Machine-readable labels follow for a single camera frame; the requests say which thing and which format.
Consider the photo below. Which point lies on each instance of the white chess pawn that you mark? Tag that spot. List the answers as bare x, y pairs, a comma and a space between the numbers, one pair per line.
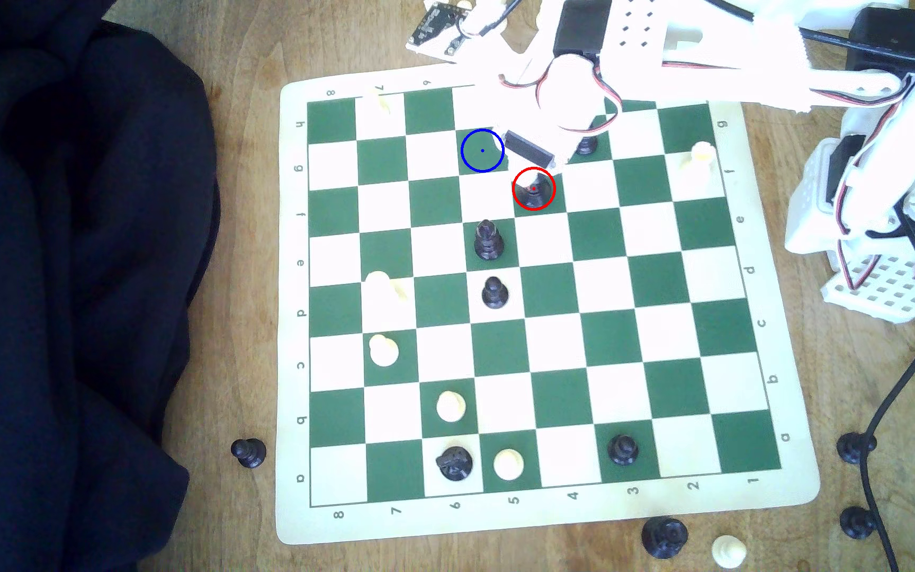
508, 465
384, 351
450, 407
728, 551

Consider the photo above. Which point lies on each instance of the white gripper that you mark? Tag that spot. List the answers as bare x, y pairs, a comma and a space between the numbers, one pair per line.
530, 149

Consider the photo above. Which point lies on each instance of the large black chess piece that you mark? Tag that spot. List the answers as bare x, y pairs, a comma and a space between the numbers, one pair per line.
664, 538

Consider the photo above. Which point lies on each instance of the small white chess piece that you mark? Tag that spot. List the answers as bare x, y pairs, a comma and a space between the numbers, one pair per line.
380, 102

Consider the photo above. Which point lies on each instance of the dark navy cloth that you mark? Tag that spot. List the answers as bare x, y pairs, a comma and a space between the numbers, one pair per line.
68, 278

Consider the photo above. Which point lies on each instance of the large white chess piece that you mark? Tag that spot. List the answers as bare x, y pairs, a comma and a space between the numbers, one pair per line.
380, 290

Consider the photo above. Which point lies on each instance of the tall black chess piece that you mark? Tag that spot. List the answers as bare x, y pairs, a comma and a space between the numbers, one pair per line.
534, 195

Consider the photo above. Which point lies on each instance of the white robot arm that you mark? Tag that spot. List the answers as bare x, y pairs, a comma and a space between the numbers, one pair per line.
743, 55

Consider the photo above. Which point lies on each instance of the black chess bishop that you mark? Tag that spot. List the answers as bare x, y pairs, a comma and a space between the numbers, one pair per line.
488, 240

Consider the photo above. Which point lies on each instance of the green and white chess mat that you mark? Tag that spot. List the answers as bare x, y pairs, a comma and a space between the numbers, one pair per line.
608, 286

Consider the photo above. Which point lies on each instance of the black chess knight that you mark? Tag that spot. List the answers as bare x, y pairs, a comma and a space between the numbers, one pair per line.
455, 463

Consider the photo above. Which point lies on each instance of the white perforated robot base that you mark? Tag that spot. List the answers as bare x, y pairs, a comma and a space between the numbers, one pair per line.
878, 286

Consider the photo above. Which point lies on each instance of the camera circuit board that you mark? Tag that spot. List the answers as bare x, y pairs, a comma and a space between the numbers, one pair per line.
438, 28

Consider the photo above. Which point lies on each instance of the black chess pawn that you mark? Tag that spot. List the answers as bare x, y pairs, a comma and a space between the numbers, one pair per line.
853, 448
249, 453
586, 146
623, 450
494, 294
856, 522

